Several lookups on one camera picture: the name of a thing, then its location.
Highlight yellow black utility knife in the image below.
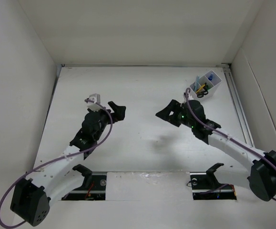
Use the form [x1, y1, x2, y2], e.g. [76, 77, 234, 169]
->
[195, 83, 207, 94]

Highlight blue grey pen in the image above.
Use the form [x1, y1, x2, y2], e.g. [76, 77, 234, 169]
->
[194, 76, 199, 92]

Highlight white three-compartment container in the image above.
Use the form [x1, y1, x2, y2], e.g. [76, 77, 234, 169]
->
[189, 70, 222, 102]

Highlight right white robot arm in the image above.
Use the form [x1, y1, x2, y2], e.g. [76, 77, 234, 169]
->
[156, 100, 276, 201]

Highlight black handled scissors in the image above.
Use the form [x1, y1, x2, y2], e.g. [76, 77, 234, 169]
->
[196, 90, 209, 98]

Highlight aluminium side rail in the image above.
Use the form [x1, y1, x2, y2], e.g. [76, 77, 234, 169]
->
[221, 64, 255, 146]

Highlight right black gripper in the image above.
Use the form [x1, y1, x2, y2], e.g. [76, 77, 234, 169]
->
[155, 99, 195, 129]

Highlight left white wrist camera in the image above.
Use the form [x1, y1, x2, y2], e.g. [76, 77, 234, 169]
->
[84, 94, 102, 112]

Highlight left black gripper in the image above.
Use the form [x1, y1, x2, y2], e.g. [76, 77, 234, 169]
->
[88, 102, 125, 141]

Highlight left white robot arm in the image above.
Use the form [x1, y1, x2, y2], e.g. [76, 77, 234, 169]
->
[10, 100, 126, 227]

